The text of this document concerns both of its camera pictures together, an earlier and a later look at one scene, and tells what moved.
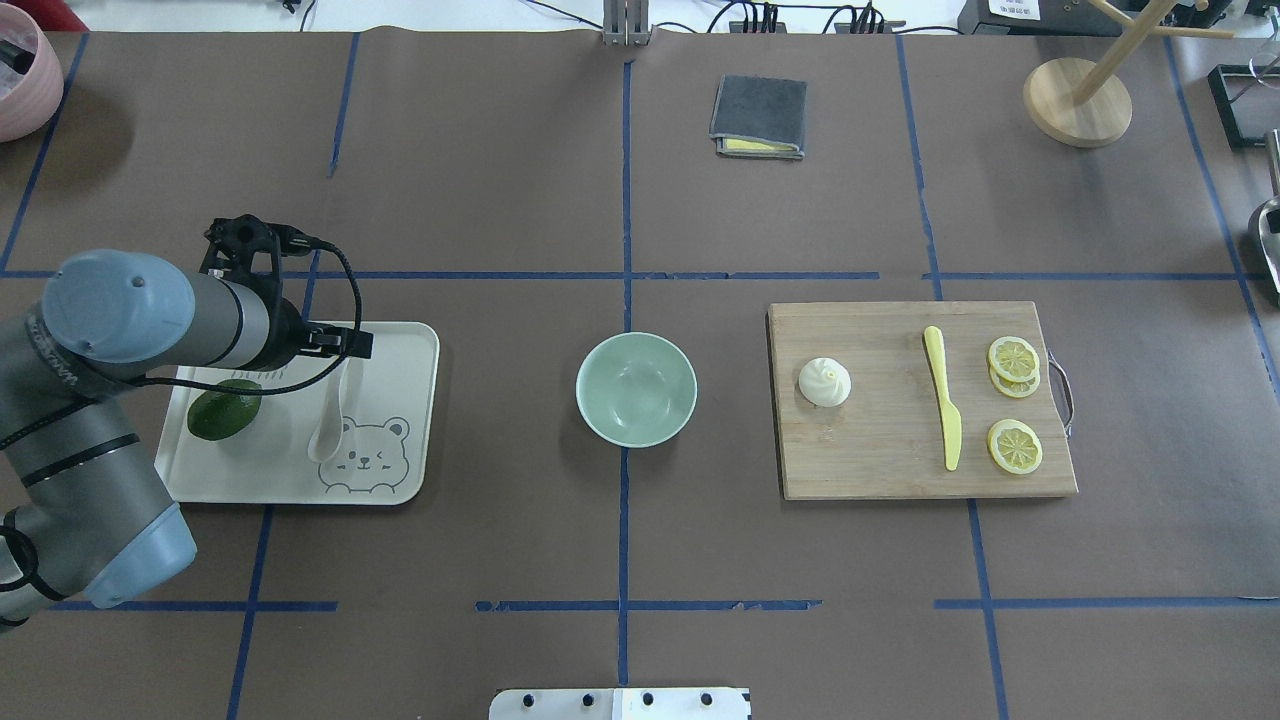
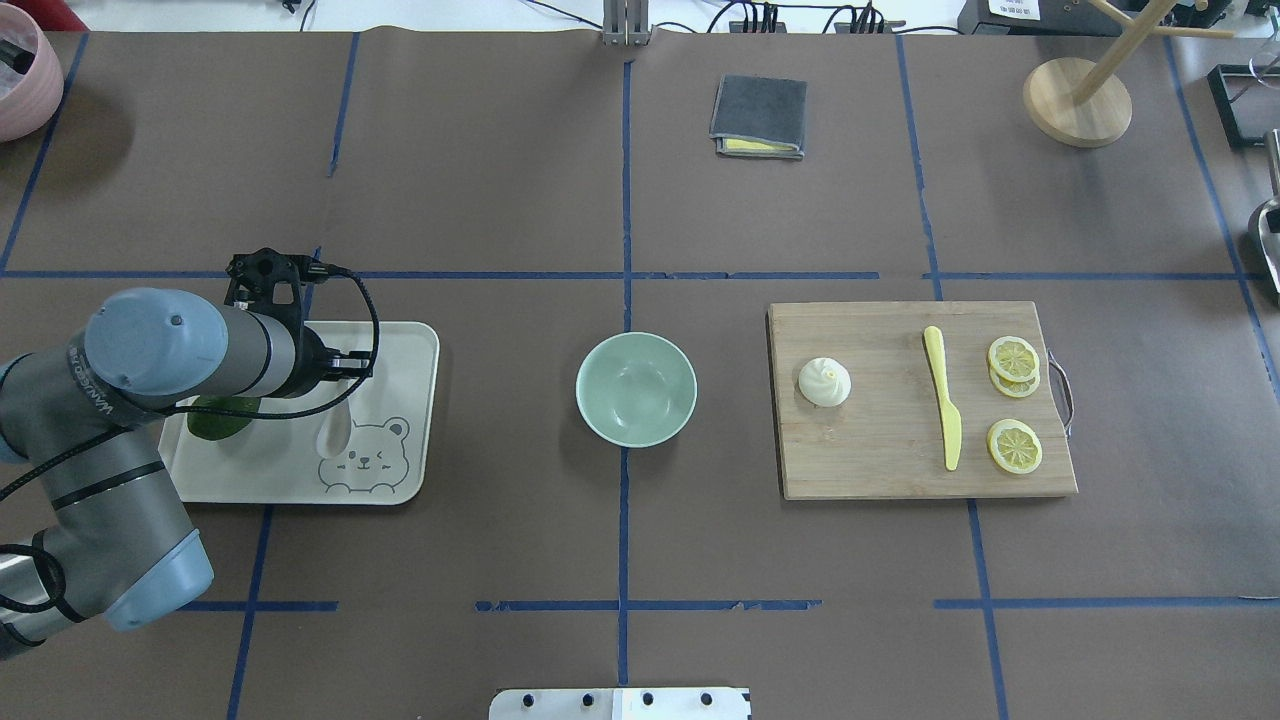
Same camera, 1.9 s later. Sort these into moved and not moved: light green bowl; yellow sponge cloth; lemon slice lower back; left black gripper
Moved: left black gripper
Not moved: light green bowl; yellow sponge cloth; lemon slice lower back
